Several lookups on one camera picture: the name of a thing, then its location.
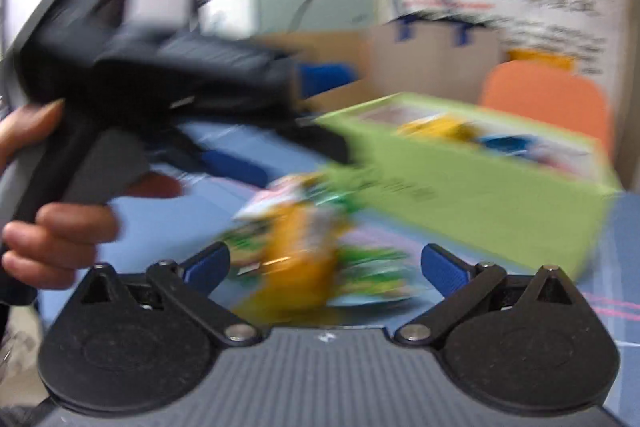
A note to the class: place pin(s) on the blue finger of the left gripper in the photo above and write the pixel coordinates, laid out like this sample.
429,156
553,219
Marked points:
308,133
223,165

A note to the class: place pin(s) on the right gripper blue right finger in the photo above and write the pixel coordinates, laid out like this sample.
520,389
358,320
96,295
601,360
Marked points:
446,272

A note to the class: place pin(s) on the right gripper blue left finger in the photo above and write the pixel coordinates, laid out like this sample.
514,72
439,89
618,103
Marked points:
207,269

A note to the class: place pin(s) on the white red triangular snack bag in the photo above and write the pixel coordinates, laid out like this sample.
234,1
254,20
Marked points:
284,191

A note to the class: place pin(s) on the green pea snack packet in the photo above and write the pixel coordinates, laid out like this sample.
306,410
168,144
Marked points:
372,276

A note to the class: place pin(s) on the orange transparent snack pack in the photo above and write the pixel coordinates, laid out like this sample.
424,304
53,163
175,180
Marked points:
297,277

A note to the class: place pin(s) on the yellow snack packet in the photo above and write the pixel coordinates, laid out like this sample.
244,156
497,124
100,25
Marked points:
442,127

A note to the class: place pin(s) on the blue snack packet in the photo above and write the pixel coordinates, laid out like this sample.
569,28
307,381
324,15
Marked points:
509,145

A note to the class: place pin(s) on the green biscuit pack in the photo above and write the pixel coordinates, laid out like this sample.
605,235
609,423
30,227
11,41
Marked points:
247,245

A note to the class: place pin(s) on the person's left hand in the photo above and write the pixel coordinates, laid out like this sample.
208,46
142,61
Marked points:
64,238

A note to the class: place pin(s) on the blue plastic item in box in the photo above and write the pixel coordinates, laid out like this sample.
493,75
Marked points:
315,79

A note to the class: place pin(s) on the green cardboard box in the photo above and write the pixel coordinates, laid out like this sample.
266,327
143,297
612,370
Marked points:
513,208

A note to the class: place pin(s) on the open cardboard box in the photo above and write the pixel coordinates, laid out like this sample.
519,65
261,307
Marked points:
318,47

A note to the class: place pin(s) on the framed Chinese poster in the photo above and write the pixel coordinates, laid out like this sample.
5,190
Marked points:
594,34

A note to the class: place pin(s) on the brown paper bag blue handles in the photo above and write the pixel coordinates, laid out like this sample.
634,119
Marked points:
441,48

